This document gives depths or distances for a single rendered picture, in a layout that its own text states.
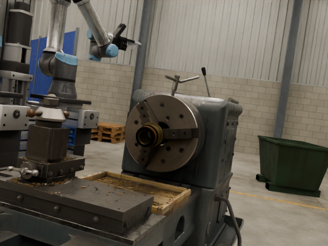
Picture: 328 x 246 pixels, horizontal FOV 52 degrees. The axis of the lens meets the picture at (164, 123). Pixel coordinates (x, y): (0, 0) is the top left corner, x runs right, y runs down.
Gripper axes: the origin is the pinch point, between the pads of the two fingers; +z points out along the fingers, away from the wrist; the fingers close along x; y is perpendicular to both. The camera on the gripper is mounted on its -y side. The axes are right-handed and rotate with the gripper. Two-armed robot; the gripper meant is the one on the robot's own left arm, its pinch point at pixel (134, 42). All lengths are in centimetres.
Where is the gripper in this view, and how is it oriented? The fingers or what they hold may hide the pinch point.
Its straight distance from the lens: 233.9
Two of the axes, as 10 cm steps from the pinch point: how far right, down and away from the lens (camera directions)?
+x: 7.0, 2.7, -6.6
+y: -2.3, 9.6, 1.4
